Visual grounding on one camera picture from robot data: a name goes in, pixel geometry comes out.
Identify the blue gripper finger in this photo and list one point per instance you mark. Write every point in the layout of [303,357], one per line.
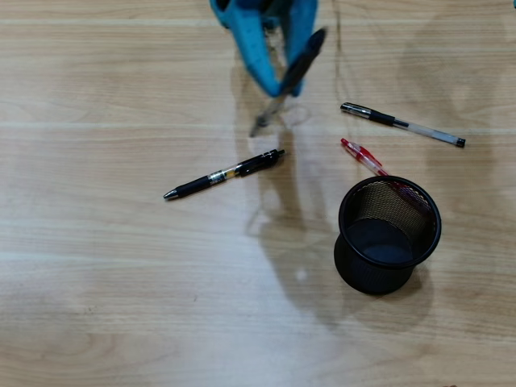
[302,16]
[250,44]

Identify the red retractable pen white grip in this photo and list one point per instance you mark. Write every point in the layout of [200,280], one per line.
[363,155]

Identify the black mesh pen holder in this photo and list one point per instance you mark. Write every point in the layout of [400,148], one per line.
[379,278]

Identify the clear barrel pen black cap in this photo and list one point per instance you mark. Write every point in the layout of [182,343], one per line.
[383,118]

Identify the black retractable pen yellow band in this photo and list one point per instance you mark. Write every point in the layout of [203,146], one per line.
[193,186]

